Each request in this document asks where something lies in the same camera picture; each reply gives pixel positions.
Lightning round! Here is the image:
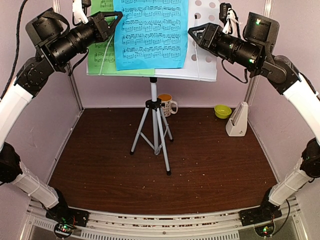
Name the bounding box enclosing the light blue music stand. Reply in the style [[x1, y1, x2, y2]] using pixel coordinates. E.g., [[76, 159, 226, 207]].
[[86, 0, 218, 176]]

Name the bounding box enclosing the green sheet music page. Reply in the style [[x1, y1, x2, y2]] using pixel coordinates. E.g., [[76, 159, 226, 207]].
[[86, 0, 155, 77]]

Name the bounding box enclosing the blue paper sheet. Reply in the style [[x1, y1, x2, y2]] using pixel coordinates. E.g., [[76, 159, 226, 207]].
[[113, 0, 189, 71]]

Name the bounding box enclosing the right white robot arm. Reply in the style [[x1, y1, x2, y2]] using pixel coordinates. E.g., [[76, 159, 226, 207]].
[[188, 12, 320, 221]]

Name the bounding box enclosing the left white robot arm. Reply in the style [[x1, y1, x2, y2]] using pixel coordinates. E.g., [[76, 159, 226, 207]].
[[0, 8, 123, 222]]

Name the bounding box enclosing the patterned mug with orange inside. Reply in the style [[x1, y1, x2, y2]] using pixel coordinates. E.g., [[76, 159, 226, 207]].
[[158, 93, 179, 117]]

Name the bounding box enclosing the small green bowl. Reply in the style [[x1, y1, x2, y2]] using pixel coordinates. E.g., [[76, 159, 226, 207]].
[[214, 104, 232, 119]]

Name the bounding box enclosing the white metronome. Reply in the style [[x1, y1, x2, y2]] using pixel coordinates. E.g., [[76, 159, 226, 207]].
[[225, 101, 249, 137]]

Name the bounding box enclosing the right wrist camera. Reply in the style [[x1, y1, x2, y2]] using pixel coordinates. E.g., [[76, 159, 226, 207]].
[[219, 2, 241, 38]]

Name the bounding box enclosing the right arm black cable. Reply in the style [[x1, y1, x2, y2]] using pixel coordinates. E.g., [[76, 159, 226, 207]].
[[221, 59, 251, 85]]

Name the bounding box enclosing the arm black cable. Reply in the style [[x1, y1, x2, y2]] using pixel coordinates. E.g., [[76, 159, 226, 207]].
[[221, 59, 251, 85], [0, 0, 28, 101]]

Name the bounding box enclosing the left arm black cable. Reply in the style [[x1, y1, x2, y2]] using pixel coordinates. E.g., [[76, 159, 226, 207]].
[[0, 0, 28, 101]]

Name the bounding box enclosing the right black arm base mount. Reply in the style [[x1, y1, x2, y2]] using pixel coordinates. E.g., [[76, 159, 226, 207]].
[[239, 188, 282, 226]]

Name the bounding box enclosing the front aluminium rail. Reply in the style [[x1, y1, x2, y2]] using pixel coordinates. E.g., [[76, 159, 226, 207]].
[[19, 197, 307, 240]]

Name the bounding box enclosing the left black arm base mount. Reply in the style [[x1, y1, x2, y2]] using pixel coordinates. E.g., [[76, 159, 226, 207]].
[[42, 188, 89, 240]]

